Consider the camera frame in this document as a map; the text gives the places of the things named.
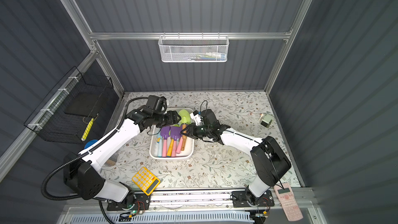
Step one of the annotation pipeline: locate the purple shovel pink handle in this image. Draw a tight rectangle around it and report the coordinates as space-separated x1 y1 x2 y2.
176 135 184 154
160 126 171 158

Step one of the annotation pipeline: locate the green shovel wooden handle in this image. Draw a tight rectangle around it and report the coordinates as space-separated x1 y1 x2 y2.
178 109 191 151

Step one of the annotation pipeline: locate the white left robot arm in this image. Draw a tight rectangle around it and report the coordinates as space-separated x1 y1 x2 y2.
63 95 181 202

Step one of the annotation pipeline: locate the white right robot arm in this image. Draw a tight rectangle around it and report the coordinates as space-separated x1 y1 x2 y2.
181 110 292 205

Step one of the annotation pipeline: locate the white plastic storage box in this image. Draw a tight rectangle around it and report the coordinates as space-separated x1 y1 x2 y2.
149 125 194 160

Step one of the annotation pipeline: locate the pale green tape dispenser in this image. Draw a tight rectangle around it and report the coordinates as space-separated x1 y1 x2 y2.
259 114 275 128

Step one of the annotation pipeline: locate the yellow calculator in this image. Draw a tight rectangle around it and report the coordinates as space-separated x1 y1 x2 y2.
132 167 160 196

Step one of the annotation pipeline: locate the pink calculator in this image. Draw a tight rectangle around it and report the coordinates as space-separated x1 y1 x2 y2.
274 183 303 222

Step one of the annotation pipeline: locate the blue shovel blue handle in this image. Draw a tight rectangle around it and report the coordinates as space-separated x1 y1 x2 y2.
157 133 163 158

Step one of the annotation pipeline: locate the white wire mesh basket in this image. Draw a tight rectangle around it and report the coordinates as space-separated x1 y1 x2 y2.
158 35 230 63

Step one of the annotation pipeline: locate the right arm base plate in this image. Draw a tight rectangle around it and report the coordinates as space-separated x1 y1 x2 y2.
230 190 275 208

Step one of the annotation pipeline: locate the black wire basket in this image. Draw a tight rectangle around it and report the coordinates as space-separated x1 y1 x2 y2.
24 66 115 144

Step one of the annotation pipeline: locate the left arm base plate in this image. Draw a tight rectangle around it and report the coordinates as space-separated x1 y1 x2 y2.
106 193 151 211

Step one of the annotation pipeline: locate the black corrugated cable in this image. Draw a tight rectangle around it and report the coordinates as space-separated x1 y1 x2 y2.
41 97 150 201

